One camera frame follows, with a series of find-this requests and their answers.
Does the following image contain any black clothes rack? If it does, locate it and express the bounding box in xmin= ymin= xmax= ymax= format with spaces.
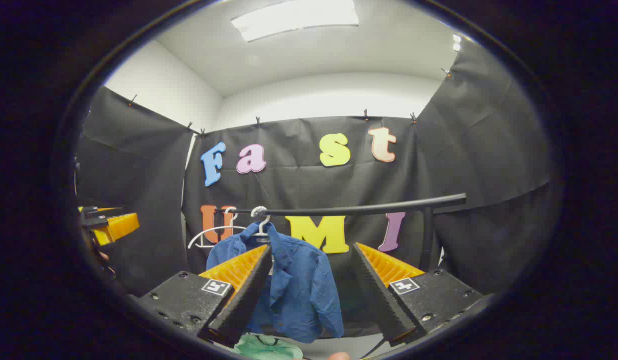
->
xmin=214 ymin=193 xmax=467 ymax=273

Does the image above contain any blue corduroy shirt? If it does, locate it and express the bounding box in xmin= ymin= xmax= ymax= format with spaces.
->
xmin=206 ymin=221 xmax=344 ymax=345

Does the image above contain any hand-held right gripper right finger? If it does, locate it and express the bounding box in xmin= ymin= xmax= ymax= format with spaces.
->
xmin=351 ymin=242 xmax=484 ymax=348

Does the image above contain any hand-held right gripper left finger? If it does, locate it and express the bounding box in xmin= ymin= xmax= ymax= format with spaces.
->
xmin=139 ymin=244 xmax=273 ymax=348

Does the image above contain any white plastic hanger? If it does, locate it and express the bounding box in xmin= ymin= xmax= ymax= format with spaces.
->
xmin=188 ymin=207 xmax=245 ymax=250

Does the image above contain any long ceiling light panel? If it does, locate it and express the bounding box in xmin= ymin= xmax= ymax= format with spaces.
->
xmin=231 ymin=0 xmax=360 ymax=43

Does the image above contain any green laundry hamper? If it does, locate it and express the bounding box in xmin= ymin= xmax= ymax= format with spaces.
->
xmin=233 ymin=332 xmax=304 ymax=360

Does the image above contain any white hanger with taped hook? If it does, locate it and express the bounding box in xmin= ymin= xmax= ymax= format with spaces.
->
xmin=251 ymin=206 xmax=272 ymax=244

